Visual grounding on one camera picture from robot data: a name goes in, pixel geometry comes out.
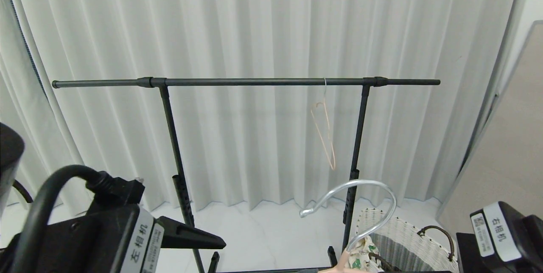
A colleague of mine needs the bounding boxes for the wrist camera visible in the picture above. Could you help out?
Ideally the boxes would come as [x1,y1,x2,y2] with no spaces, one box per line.
[0,171,167,273]
[456,201,543,273]

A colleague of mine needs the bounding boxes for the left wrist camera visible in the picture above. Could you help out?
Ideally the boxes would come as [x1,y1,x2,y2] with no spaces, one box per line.
[0,171,167,273]

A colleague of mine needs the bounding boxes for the cream printed garment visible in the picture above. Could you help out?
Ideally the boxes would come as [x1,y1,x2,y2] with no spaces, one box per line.
[346,235,380,273]

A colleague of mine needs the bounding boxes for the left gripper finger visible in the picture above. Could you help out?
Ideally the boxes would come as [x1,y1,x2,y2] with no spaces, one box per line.
[157,216,227,250]
[207,251,221,273]

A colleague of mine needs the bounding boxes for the black clothes rack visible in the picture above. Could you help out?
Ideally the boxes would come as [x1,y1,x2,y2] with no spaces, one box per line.
[52,76,441,273]

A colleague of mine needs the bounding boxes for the white curtain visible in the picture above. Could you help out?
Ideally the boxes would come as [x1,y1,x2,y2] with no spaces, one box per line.
[0,0,524,222]

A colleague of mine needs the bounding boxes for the pink clothes hanger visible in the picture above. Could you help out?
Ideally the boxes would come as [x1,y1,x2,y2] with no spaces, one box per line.
[310,79,337,171]
[299,179,397,273]

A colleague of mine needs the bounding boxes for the white laundry basket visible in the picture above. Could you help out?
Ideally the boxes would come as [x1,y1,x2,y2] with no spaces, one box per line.
[355,208,460,273]

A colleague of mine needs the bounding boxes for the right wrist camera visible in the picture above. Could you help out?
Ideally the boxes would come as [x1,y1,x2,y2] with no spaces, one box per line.
[456,201,543,273]

